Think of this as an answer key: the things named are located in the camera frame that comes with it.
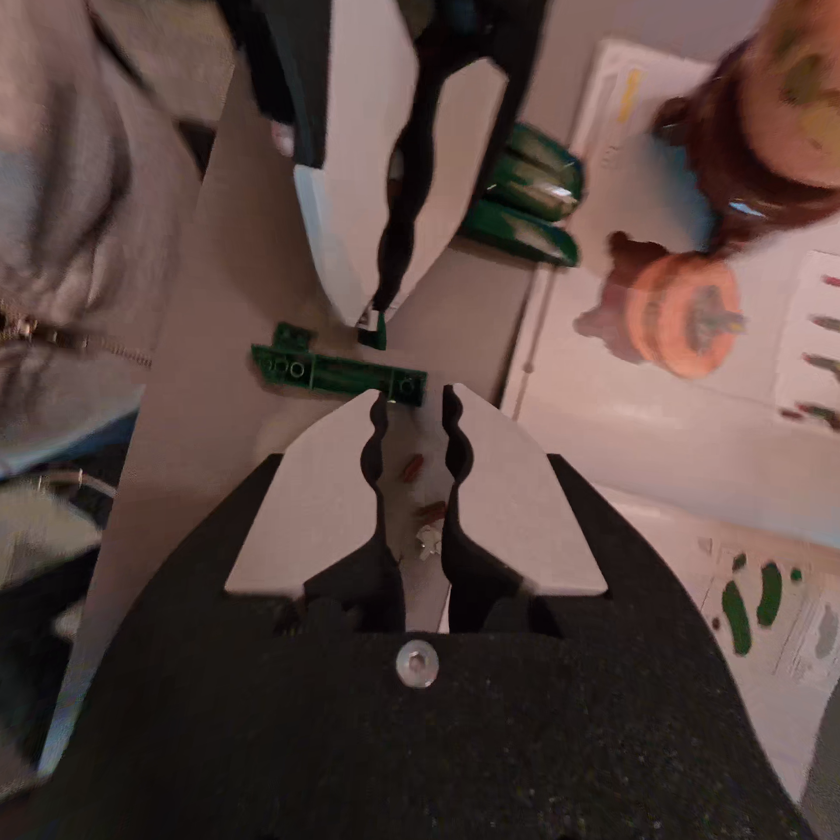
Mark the white instruction booklet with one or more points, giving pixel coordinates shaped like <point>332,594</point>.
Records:
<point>623,426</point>

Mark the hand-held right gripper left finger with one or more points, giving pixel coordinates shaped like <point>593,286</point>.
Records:
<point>315,512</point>

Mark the grey desk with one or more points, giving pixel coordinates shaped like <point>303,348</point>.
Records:
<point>229,262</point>

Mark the small green brick piece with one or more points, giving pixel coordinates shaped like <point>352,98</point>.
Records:
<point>375,338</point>

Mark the long green leaf piece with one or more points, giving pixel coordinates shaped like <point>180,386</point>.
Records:
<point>341,375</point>

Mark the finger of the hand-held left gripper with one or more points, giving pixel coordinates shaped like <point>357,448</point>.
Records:
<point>466,144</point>
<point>354,131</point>

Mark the small brown brick piece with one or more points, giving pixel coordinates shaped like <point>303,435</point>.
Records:
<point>411,469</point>
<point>430,510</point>

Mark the peach pot on brown base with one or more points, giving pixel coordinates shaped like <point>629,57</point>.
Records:
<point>774,131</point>

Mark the small white brick piece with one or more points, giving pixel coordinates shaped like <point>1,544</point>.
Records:
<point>426,543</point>

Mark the dark green curved leaf piece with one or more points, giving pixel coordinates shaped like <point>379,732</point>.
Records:
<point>518,233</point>
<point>525,190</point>
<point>544,154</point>

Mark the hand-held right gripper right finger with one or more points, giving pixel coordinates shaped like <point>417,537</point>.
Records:
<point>518,512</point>

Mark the grey zip hoodie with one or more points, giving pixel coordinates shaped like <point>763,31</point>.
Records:
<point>59,197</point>

